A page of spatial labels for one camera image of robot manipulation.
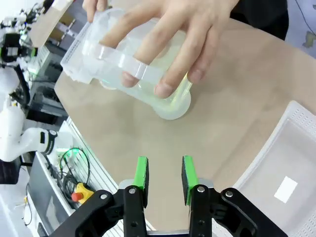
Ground dark grey equipment rack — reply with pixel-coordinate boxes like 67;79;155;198
26;44;69;124

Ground person's left hand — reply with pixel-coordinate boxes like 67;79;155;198
82;0;239;99

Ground yellow red emergency stop button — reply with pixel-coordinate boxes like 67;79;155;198
71;182;95;204

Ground thick black left arm hose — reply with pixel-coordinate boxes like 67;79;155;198
13;63;32;105

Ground black flat panel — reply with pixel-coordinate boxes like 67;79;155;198
26;153;75;237

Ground brown background table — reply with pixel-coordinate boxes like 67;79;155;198
29;0;75;47

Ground clear plastic beaker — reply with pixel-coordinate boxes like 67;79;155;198
82;7;173;99

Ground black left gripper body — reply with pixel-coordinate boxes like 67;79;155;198
1;33;23;63

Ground person in black t-shirt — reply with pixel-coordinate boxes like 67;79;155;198
228;0;290;41

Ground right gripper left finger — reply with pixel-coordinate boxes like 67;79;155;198
53;156;149;237

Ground white perforated plastic tray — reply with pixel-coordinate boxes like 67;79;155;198
233;100;316;237
60;18;104;83

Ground coiled black cable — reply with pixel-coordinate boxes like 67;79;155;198
58;147;91;198

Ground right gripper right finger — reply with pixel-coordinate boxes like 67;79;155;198
182;155;289;237

